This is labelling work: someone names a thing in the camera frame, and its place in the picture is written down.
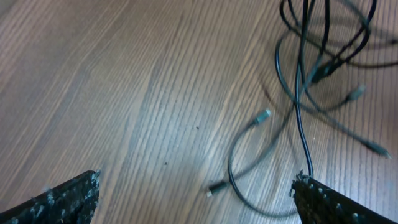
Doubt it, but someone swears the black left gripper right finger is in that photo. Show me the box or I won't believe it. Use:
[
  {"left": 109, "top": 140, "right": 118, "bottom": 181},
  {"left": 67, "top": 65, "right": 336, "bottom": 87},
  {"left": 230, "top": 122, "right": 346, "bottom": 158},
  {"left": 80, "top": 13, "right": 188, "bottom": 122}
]
[{"left": 292, "top": 172, "right": 395, "bottom": 224}]

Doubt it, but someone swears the black USB cable three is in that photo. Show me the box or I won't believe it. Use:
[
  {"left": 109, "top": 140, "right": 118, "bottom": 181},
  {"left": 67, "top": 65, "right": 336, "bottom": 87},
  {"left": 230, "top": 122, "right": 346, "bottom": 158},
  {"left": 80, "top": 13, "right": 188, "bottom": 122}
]
[{"left": 206, "top": 83, "right": 366, "bottom": 218}]

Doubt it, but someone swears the black USB cable one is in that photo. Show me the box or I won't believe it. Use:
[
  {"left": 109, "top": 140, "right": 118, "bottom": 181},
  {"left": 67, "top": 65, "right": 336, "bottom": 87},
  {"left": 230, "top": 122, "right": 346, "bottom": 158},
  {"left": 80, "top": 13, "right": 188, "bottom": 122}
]
[{"left": 275, "top": 0, "right": 398, "bottom": 159}]

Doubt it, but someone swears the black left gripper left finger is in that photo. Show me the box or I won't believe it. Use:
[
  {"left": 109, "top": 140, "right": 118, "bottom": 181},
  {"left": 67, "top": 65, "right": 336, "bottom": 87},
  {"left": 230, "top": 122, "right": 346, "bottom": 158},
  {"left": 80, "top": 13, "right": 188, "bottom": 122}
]
[{"left": 1, "top": 170, "right": 101, "bottom": 224}]

